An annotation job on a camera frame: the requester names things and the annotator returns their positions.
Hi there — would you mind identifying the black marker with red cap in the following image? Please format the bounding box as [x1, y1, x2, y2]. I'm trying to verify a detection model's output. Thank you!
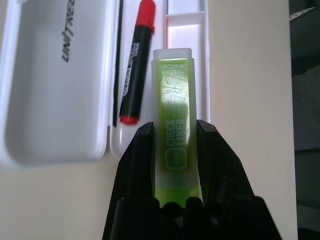
[118, 0, 156, 125]

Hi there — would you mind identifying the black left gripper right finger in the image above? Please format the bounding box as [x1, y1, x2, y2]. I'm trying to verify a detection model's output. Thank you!
[196, 119, 257, 201]

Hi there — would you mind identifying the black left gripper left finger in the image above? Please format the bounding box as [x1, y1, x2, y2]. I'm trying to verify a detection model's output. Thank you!
[101, 121, 160, 240]

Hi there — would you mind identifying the white plastic pencil case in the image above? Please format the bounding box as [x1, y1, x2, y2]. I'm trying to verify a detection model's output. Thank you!
[0, 0, 212, 167]

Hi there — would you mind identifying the green highlighter pen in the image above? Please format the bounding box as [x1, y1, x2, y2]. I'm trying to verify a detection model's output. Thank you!
[151, 47, 202, 208]

